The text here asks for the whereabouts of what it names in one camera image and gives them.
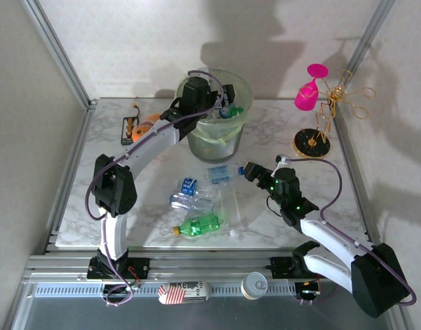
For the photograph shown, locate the translucent green waste bin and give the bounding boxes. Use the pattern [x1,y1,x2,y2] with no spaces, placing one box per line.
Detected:
[175,67,255,164]

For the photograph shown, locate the clear bottle white cap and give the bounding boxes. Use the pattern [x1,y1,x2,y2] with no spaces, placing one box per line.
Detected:
[219,187,242,239]

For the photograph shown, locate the orange plush toy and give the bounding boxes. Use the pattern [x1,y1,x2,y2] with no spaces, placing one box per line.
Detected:
[133,113,163,144]

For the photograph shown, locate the pink plastic wine glass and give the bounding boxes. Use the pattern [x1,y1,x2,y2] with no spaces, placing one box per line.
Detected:
[294,63,330,111]

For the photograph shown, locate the crushed clear plastic bottle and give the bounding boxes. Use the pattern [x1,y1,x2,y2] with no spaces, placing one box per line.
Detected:
[168,192,218,212]

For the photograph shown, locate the pale green bin liner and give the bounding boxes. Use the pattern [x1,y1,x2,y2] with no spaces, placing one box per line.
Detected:
[196,70,254,145]

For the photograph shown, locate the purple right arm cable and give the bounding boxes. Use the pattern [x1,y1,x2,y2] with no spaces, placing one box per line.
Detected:
[287,157,418,307]

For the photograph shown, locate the slotted grey cable duct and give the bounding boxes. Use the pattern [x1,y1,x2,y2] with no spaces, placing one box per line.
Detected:
[33,281,302,297]

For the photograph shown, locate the black charging board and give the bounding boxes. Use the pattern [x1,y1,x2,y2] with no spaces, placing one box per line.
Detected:
[120,115,139,146]

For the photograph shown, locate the silver tin can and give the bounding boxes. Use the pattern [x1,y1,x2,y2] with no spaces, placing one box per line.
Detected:
[240,271,269,301]

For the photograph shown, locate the gold wire stand black base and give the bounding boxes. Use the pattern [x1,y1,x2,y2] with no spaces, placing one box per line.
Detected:
[293,70,378,159]

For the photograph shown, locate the aluminium table side rail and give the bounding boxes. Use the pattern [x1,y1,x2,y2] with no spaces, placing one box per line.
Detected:
[45,99,98,255]
[333,102,400,272]

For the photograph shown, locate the aluminium cross rail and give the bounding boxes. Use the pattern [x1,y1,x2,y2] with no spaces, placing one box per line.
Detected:
[24,252,396,283]

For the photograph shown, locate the clear bottle light blue label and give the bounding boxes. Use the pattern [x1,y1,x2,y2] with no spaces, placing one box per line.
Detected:
[205,164,246,186]

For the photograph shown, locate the red striped tissue canister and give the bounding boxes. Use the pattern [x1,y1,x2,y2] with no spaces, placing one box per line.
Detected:
[157,280,212,306]

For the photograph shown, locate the aluminium frame post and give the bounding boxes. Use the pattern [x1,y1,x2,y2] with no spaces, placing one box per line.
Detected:
[332,0,397,114]
[20,0,98,108]

